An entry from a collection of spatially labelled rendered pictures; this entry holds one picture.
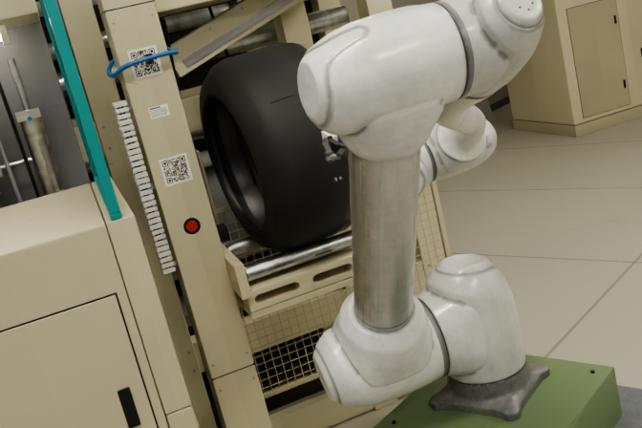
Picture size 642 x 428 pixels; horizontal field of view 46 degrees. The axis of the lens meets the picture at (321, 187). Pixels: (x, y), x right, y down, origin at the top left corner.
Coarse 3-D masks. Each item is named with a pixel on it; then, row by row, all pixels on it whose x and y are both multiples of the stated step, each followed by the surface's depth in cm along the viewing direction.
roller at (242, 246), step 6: (240, 240) 232; (246, 240) 231; (252, 240) 232; (228, 246) 230; (234, 246) 230; (240, 246) 230; (246, 246) 231; (252, 246) 232; (258, 246) 233; (234, 252) 230; (240, 252) 231
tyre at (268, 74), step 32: (224, 64) 204; (256, 64) 199; (288, 64) 199; (224, 96) 199; (256, 96) 191; (224, 128) 238; (256, 128) 190; (288, 128) 189; (224, 160) 238; (256, 160) 193; (288, 160) 189; (320, 160) 192; (224, 192) 233; (256, 192) 241; (288, 192) 192; (320, 192) 195; (256, 224) 232; (288, 224) 198; (320, 224) 202
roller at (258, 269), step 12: (324, 240) 211; (336, 240) 211; (348, 240) 211; (288, 252) 207; (300, 252) 207; (312, 252) 208; (324, 252) 209; (252, 264) 205; (264, 264) 204; (276, 264) 205; (288, 264) 206; (252, 276) 203
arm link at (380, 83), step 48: (336, 48) 91; (384, 48) 90; (432, 48) 91; (336, 96) 90; (384, 96) 90; (432, 96) 93; (384, 144) 96; (384, 192) 104; (384, 240) 111; (384, 288) 118; (336, 336) 132; (384, 336) 125; (432, 336) 133; (336, 384) 129; (384, 384) 129
